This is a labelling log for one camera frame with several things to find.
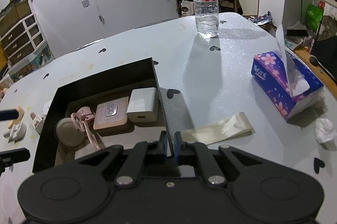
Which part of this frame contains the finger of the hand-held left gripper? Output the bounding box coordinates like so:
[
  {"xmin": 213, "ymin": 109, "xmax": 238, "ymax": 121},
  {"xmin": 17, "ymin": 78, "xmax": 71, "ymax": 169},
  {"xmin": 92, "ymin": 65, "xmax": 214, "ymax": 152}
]
[
  {"xmin": 0, "ymin": 148, "xmax": 31, "ymax": 167},
  {"xmin": 0, "ymin": 109, "xmax": 19, "ymax": 121}
]

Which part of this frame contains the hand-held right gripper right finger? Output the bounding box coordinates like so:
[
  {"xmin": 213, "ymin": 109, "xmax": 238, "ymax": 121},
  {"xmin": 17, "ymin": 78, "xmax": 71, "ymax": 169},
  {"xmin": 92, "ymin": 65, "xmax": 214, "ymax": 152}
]
[{"xmin": 174, "ymin": 131, "xmax": 266, "ymax": 186}]

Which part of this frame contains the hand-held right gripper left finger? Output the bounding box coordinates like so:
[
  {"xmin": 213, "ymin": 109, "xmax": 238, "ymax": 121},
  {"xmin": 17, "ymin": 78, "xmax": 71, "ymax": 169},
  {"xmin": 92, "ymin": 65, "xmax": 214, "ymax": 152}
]
[{"xmin": 75, "ymin": 131, "xmax": 169, "ymax": 186}]

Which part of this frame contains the grey white plastic holder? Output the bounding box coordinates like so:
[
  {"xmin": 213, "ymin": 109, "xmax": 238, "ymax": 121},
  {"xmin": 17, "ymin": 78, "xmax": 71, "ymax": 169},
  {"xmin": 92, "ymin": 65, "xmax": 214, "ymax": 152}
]
[{"xmin": 3, "ymin": 123, "xmax": 27, "ymax": 142}]

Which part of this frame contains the white charger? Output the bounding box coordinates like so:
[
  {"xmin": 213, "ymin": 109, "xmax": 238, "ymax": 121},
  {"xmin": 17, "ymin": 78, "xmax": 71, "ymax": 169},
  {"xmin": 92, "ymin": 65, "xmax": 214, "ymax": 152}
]
[{"xmin": 126, "ymin": 87, "xmax": 160, "ymax": 123}]

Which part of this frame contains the clear round plastic disc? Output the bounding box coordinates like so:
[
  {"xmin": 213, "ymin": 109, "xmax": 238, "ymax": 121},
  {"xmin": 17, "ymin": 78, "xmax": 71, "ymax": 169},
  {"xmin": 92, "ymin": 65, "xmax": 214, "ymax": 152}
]
[{"xmin": 54, "ymin": 117, "xmax": 85, "ymax": 148}]

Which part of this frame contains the wooden block with clear hook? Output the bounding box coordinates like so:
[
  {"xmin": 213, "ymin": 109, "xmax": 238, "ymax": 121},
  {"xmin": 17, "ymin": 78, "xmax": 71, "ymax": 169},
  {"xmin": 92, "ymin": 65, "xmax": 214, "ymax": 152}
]
[{"xmin": 93, "ymin": 96, "xmax": 131, "ymax": 131}]

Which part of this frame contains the pink cube device with cord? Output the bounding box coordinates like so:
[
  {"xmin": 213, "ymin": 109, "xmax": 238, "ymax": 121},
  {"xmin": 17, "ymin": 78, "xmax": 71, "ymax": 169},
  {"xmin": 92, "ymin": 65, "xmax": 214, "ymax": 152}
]
[{"xmin": 71, "ymin": 106, "xmax": 102, "ymax": 151}]

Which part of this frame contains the black cardboard box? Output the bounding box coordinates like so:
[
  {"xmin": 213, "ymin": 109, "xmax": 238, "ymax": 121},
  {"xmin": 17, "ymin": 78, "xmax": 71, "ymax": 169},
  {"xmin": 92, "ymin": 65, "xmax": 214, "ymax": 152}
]
[{"xmin": 32, "ymin": 57, "xmax": 175, "ymax": 174}]

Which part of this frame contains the small brown cylinder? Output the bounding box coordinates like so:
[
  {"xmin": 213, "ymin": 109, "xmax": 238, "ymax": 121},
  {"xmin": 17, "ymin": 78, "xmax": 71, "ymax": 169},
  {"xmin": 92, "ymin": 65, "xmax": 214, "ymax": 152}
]
[{"xmin": 30, "ymin": 112, "xmax": 44, "ymax": 135}]

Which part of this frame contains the white round puck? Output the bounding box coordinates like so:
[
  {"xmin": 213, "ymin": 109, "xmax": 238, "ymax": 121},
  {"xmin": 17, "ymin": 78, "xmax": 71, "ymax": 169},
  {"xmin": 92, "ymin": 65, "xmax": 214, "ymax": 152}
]
[{"xmin": 42, "ymin": 100, "xmax": 53, "ymax": 116}]

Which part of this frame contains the folded cream plastic bag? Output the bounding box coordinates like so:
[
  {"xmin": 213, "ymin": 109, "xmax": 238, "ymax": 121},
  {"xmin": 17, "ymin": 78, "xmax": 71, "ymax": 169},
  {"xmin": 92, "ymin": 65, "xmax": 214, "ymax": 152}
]
[{"xmin": 181, "ymin": 112, "xmax": 254, "ymax": 145}]

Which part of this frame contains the colourful painted cabinet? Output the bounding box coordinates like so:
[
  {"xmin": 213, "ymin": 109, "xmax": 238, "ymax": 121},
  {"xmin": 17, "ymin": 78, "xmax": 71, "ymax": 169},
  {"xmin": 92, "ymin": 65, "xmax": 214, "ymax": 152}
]
[{"xmin": 7, "ymin": 41, "xmax": 56, "ymax": 82}]

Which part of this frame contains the white dark drawer unit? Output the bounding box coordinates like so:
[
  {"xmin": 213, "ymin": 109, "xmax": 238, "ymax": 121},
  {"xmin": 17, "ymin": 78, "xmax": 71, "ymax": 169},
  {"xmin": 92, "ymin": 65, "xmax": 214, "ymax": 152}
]
[{"xmin": 0, "ymin": 13, "xmax": 46, "ymax": 65}]

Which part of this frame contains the glass fish tank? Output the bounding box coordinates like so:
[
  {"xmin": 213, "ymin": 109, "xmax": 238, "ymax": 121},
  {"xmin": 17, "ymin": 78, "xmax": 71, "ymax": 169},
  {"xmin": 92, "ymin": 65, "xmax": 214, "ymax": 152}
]
[{"xmin": 0, "ymin": 0, "xmax": 28, "ymax": 22}]

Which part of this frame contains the purple floral tissue box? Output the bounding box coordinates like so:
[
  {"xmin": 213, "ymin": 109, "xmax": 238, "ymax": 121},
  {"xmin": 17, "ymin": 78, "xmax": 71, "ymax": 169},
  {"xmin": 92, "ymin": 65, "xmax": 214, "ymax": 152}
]
[{"xmin": 251, "ymin": 24, "xmax": 325, "ymax": 122}]

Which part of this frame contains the crumpled white tissue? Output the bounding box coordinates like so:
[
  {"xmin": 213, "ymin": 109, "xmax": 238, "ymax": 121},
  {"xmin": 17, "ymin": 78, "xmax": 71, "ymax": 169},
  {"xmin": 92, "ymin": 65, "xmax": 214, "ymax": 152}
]
[{"xmin": 314, "ymin": 117, "xmax": 337, "ymax": 144}]

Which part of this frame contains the dark patterned cloth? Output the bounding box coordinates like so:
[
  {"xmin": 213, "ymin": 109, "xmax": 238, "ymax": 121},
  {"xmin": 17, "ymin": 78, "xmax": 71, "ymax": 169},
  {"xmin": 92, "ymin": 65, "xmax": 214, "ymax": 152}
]
[{"xmin": 246, "ymin": 11, "xmax": 274, "ymax": 26}]

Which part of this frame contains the wooden side table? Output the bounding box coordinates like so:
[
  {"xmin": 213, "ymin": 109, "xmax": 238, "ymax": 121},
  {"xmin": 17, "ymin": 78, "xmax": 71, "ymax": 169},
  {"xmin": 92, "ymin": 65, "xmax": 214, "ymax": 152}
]
[{"xmin": 293, "ymin": 48, "xmax": 337, "ymax": 98}]

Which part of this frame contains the green bag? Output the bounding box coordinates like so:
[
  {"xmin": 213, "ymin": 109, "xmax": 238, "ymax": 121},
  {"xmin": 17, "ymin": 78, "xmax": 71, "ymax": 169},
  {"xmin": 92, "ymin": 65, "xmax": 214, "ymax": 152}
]
[{"xmin": 305, "ymin": 3, "xmax": 324, "ymax": 31}]

